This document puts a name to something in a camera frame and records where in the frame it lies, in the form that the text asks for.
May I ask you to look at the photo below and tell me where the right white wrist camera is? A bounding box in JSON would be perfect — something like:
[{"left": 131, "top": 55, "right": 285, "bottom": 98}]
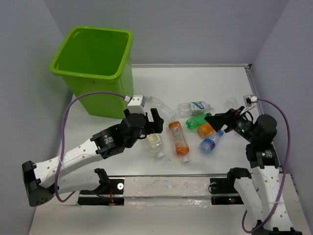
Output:
[{"left": 243, "top": 94, "right": 258, "bottom": 107}]

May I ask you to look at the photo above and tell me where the blue water bottle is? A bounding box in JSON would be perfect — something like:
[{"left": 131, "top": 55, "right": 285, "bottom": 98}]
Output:
[{"left": 199, "top": 130, "right": 224, "bottom": 155}]

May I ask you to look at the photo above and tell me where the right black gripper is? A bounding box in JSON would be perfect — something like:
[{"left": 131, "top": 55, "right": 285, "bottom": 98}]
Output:
[{"left": 203, "top": 105, "right": 257, "bottom": 142}]

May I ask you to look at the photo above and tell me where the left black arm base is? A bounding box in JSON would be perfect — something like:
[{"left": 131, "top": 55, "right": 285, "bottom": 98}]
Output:
[{"left": 77, "top": 168, "right": 125, "bottom": 206}]

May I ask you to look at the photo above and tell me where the small orange bottle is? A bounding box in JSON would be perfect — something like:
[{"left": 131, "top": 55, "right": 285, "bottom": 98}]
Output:
[{"left": 197, "top": 123, "right": 215, "bottom": 139}]

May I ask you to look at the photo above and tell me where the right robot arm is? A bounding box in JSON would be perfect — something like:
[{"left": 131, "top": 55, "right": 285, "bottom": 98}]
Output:
[{"left": 205, "top": 107, "right": 301, "bottom": 235}]

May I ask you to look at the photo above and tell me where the tall orange capped bottle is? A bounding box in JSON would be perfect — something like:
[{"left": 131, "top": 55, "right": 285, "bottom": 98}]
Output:
[{"left": 168, "top": 121, "right": 189, "bottom": 163}]

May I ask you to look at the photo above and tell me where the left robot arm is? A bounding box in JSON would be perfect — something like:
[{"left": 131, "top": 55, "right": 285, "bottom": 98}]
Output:
[{"left": 22, "top": 108, "right": 164, "bottom": 207}]

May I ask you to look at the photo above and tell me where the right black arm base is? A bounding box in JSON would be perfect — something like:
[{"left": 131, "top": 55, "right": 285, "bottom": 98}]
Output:
[{"left": 208, "top": 167, "right": 252, "bottom": 205}]

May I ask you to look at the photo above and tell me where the clear bottle white cap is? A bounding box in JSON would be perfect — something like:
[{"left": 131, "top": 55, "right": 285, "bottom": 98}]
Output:
[{"left": 145, "top": 134, "right": 165, "bottom": 159}]

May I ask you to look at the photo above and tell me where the clear crushed bottle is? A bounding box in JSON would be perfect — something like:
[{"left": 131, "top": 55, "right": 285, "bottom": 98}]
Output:
[{"left": 146, "top": 96, "right": 177, "bottom": 123}]

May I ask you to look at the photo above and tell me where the green plastic bottle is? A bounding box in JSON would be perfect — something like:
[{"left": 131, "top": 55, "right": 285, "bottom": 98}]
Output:
[{"left": 185, "top": 113, "right": 212, "bottom": 130}]

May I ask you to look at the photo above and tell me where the clear bottle blue cap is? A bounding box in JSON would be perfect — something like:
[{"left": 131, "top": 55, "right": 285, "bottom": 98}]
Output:
[{"left": 225, "top": 97, "right": 239, "bottom": 110}]

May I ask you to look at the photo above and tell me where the clear bottle green blue label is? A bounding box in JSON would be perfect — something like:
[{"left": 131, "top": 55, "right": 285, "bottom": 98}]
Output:
[{"left": 178, "top": 101, "right": 211, "bottom": 118}]

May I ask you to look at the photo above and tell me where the green plastic bin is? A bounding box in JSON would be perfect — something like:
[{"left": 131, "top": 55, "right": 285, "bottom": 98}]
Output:
[{"left": 50, "top": 26, "right": 134, "bottom": 119}]

